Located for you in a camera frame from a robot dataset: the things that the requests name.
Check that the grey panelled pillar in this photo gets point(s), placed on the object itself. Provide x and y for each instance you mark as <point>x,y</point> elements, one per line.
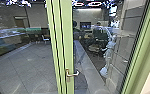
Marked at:
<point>124,50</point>

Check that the small lobby chair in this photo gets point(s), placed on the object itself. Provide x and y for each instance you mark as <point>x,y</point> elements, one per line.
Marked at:
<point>45,39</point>

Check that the brown lobby door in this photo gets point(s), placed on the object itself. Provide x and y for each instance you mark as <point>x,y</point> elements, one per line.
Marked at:
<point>21,22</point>

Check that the dark lobby monitor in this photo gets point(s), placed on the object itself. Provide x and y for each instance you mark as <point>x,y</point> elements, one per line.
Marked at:
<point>85,25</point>

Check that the multicolour lobby sofa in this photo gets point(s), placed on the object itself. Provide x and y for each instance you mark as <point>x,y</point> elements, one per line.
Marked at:
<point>4,46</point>

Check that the green framed glass door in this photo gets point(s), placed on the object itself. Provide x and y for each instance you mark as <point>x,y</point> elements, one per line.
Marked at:
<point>52,40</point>

